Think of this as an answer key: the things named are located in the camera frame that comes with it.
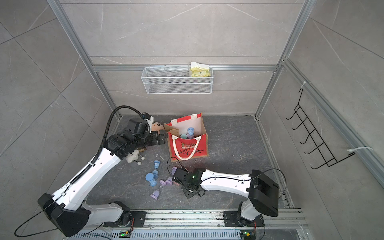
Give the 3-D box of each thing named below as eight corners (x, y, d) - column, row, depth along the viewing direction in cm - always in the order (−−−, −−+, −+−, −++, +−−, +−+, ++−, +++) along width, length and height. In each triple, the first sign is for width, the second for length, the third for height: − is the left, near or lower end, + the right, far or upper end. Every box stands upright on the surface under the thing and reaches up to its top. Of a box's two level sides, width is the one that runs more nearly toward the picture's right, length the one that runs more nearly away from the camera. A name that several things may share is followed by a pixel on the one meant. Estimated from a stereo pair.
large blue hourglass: (148, 186, 86) (144, 180, 78) (150, 179, 89) (146, 172, 81) (156, 186, 86) (152, 180, 78) (157, 179, 89) (154, 172, 81)
